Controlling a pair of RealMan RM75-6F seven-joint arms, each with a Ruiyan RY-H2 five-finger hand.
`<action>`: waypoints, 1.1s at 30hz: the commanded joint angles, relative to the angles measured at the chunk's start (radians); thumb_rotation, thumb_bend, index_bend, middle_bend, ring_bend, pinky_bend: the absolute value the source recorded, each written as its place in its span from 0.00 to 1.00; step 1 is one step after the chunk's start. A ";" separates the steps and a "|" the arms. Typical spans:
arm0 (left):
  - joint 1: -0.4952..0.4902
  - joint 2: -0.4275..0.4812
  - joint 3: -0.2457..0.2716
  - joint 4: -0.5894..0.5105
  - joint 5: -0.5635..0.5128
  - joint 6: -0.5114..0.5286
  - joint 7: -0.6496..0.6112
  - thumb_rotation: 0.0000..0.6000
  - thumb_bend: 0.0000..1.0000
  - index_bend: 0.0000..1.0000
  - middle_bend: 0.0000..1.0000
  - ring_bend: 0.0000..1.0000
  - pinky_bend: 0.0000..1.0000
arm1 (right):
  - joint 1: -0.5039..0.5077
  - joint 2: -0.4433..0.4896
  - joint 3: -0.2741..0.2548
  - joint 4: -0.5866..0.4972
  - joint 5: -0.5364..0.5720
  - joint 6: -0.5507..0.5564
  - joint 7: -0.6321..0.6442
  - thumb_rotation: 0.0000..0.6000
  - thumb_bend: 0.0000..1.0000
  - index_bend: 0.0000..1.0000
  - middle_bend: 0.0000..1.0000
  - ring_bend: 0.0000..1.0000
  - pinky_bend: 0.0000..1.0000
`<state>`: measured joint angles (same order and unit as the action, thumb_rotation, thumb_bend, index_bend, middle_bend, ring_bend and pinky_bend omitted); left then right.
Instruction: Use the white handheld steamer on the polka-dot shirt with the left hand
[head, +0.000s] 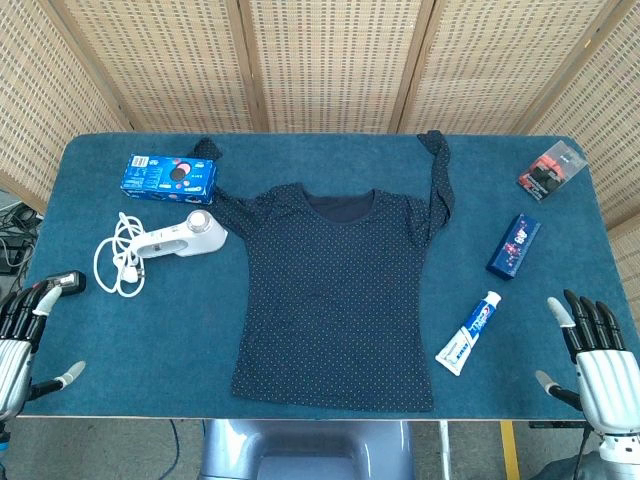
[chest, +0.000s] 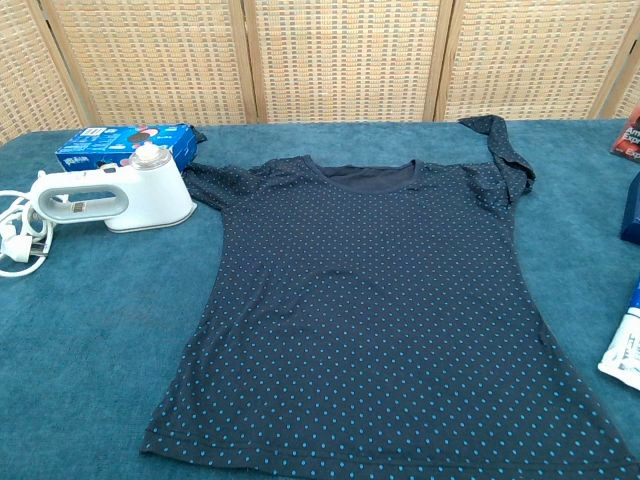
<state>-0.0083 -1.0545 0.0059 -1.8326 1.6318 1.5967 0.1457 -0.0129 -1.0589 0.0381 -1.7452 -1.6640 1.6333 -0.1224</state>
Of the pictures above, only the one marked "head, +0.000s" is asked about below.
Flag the dark blue toothpaste carton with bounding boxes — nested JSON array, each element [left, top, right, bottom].
[[485, 213, 542, 281]]

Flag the tangled black floor cables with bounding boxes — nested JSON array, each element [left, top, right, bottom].
[[0, 202, 44, 276]]

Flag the white power plug with cable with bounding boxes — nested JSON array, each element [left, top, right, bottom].
[[93, 211, 151, 299]]

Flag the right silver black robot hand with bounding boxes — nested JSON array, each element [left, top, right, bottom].
[[534, 288, 640, 447]]

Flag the small black device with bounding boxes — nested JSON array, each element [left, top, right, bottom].
[[43, 270, 87, 299]]

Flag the red black boxed package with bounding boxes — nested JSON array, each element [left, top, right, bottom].
[[516, 140, 587, 205]]

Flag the navy polka dot shirt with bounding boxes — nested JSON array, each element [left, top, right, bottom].
[[193, 129, 457, 413]]

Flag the blue carpet table cover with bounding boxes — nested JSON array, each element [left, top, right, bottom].
[[19, 130, 640, 421]]

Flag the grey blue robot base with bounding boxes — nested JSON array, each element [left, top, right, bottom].
[[199, 418, 416, 480]]

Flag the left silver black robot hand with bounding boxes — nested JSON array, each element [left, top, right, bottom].
[[0, 282, 86, 421]]

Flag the white blue toothpaste tube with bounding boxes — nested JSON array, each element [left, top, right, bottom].
[[434, 291, 503, 376]]

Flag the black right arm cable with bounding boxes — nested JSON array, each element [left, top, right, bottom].
[[572, 428, 589, 480]]

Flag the white table leg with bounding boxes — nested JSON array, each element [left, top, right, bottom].
[[438, 420, 450, 480]]

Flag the blue floor cable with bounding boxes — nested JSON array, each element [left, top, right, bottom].
[[167, 419, 182, 467]]

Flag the blue Oreo cookie box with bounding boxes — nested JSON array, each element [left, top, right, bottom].
[[119, 152, 218, 206]]

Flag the white handheld garment steamer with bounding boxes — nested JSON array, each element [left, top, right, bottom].
[[130, 209, 229, 259]]

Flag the woven wooden folding screen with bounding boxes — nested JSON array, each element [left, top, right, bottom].
[[0, 0, 640, 301]]

